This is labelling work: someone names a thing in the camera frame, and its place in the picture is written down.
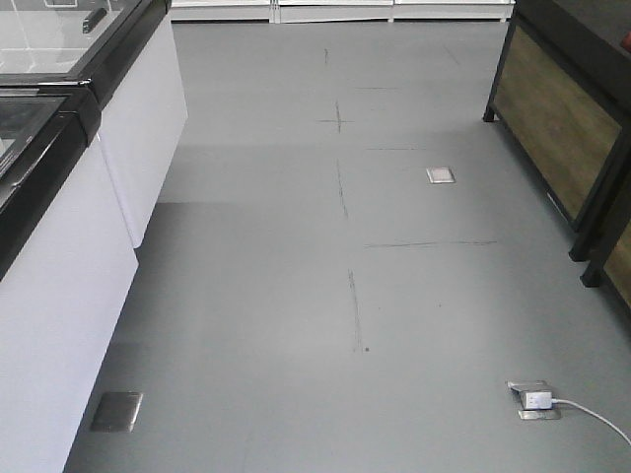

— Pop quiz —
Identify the closed steel floor box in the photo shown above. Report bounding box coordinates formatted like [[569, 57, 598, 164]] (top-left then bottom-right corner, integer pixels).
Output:
[[426, 167, 456, 184]]

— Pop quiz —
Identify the white supermarket shelf unit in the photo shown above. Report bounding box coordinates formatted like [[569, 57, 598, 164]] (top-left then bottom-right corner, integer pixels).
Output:
[[171, 0, 515, 24]]

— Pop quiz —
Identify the near white chest freezer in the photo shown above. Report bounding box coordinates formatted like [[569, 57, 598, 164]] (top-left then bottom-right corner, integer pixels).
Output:
[[1, 89, 138, 472]]

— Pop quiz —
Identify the white chest freezer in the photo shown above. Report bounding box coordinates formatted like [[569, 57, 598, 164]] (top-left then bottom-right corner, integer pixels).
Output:
[[1, 0, 187, 247], [1, 89, 138, 472]]

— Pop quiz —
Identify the open floor socket box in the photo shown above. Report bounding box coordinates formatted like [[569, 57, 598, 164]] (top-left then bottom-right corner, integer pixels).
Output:
[[507, 380, 561, 421]]

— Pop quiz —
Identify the dark steel floor plate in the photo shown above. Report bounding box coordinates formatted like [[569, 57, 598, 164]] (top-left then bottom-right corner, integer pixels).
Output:
[[90, 391, 144, 433]]

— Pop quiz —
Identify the far white chest freezer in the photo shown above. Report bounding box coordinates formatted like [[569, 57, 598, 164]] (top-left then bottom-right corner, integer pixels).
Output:
[[1, 0, 187, 247]]

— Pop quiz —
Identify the white power adapter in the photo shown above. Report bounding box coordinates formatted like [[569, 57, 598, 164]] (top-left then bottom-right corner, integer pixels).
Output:
[[521, 390, 553, 410]]

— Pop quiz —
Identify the black wood-panel display stand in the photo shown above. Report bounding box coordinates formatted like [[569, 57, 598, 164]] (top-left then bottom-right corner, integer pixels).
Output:
[[483, 1, 630, 261]]

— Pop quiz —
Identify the white power cable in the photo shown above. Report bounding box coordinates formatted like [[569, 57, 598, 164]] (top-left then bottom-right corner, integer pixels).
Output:
[[550, 398, 631, 444]]

